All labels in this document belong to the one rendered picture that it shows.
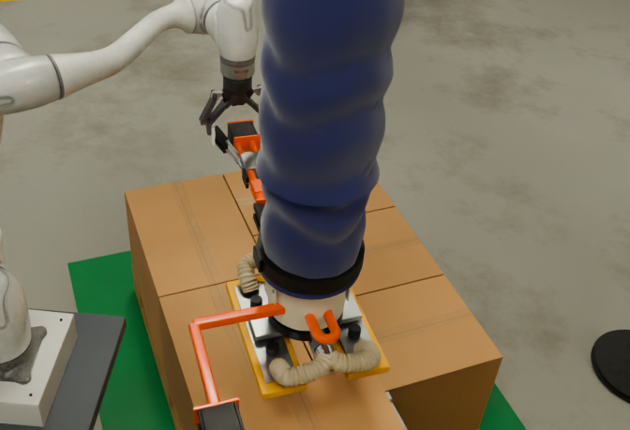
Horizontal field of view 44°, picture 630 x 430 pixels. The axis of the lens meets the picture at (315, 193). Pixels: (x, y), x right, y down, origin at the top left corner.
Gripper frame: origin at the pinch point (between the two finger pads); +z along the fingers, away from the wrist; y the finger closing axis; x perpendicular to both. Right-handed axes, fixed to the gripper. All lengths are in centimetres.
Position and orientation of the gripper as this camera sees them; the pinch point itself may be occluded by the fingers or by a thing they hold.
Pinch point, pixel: (236, 138)
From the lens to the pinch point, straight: 215.4
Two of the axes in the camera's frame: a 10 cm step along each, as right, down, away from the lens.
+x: -3.1, -6.1, 7.3
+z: -0.7, 7.8, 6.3
